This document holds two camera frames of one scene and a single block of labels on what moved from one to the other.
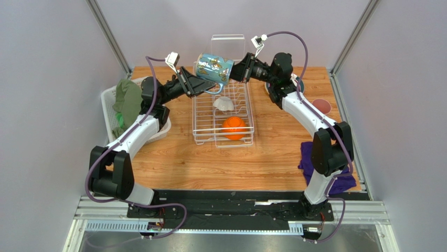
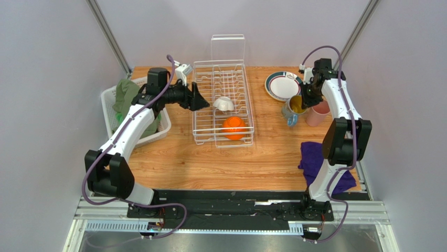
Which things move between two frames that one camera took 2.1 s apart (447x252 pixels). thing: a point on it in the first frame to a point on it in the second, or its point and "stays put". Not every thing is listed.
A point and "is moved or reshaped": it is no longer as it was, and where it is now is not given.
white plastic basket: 108,115 stays put
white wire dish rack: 226,119 stays put
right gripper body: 248,69 to 310,98
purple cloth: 340,184 stays put
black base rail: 189,209 stays put
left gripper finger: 196,84 to 198,101
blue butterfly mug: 215,69 is moved or reshaped
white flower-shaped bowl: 224,103 stays put
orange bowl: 234,122 stays put
